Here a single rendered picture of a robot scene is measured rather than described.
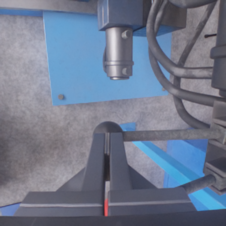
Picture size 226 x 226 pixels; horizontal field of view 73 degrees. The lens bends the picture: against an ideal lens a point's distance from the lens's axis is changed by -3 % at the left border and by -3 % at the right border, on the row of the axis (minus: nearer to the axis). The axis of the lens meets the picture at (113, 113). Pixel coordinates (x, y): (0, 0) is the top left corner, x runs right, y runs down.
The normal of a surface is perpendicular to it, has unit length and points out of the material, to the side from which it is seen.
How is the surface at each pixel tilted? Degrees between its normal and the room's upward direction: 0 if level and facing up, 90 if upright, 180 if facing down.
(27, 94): 0
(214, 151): 90
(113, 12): 0
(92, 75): 0
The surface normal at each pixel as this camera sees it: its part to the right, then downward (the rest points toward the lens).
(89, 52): 0.36, 0.24
